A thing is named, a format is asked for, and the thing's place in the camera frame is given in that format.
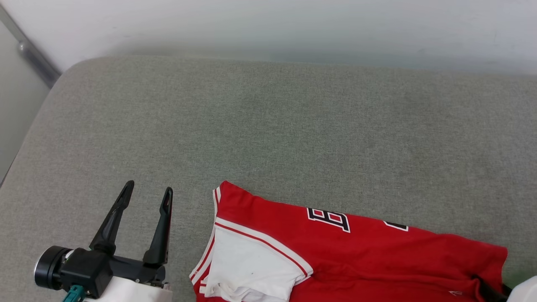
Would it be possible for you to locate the red white basketball jersey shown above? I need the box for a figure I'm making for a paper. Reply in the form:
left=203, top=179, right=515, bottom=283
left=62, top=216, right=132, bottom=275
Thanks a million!
left=189, top=180, right=511, bottom=302

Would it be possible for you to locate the teal cable connector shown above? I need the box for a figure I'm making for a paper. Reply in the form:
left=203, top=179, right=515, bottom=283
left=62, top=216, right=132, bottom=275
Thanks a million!
left=63, top=284, right=87, bottom=302

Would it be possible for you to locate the grey metal rail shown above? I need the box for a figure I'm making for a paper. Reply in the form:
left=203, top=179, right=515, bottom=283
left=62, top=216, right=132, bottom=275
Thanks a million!
left=0, top=4, right=62, bottom=89

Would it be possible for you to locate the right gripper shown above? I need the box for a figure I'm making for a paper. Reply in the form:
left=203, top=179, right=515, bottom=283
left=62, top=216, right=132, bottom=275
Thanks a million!
left=474, top=275, right=537, bottom=302

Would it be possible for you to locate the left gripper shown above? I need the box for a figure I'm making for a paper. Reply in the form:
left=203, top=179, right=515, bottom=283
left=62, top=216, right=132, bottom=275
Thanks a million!
left=34, top=180, right=174, bottom=302

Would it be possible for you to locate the grey fabric sofa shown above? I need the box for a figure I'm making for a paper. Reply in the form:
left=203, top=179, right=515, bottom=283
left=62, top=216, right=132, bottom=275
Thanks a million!
left=0, top=55, right=537, bottom=302

